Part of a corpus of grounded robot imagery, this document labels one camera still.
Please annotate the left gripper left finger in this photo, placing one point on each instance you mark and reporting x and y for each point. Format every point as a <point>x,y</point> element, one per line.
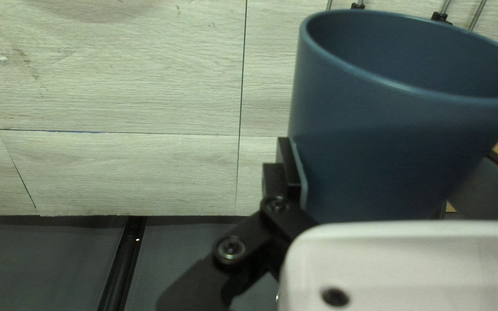
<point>283,190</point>

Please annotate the dark blue cup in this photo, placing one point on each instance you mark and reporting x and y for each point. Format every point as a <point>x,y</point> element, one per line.
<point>383,129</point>

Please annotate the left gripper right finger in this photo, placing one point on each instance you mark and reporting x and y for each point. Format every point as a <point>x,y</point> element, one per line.
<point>486,194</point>

